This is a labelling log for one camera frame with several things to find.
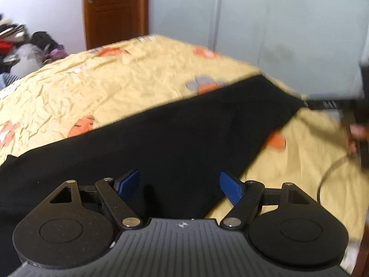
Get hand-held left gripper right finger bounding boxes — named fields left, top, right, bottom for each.
left=220, top=172, right=318, bottom=232

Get pile of folded clothes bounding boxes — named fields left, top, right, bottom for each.
left=0, top=13, right=31, bottom=74

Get blue fleece blanket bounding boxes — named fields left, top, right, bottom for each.
left=0, top=73, right=19, bottom=90

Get yellow floral quilt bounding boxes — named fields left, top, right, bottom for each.
left=0, top=34, right=369, bottom=274

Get purple cloth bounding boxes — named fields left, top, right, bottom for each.
left=49, top=46, right=68, bottom=61

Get black pants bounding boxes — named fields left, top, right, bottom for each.
left=0, top=75, right=308, bottom=269

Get grey plastic bag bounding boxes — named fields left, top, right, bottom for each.
left=10, top=44, right=44, bottom=78

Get black cloth bundle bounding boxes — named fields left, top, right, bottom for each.
left=30, top=31, right=65, bottom=61

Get pale flower print wardrobe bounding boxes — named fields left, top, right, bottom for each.
left=148, top=0, right=369, bottom=99

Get black cable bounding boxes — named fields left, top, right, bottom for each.
left=316, top=150, right=362, bottom=207

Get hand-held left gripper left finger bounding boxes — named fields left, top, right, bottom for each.
left=49, top=169, right=142, bottom=228

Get brown wooden door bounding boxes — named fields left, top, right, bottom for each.
left=82, top=0, right=149, bottom=51

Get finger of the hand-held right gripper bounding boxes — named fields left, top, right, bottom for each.
left=303, top=99, right=358, bottom=111

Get person's right hand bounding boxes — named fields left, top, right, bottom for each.
left=347, top=123, right=369, bottom=156

